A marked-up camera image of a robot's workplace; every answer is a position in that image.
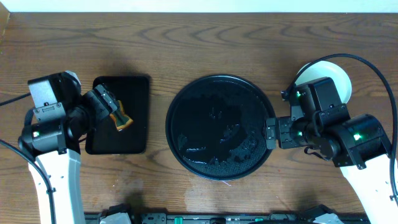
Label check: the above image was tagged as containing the light green plate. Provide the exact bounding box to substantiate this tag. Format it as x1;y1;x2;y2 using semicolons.
295;61;352;103

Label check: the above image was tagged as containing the black rectangular tray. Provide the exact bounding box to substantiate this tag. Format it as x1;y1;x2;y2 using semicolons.
85;76;149;155

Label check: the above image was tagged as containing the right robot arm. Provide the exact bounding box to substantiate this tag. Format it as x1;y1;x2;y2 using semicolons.
264;112;397;223

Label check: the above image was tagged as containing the orange green sponge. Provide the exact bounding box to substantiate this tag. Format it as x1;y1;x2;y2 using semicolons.
109;100;134;131

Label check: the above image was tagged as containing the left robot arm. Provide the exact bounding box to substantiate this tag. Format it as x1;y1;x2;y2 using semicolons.
19;80;120;223

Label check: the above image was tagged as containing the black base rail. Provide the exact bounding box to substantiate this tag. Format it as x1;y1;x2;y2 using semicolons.
85;204;370;224

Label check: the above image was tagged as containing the black round tray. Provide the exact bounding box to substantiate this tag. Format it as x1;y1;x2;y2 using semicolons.
165;74;275;180

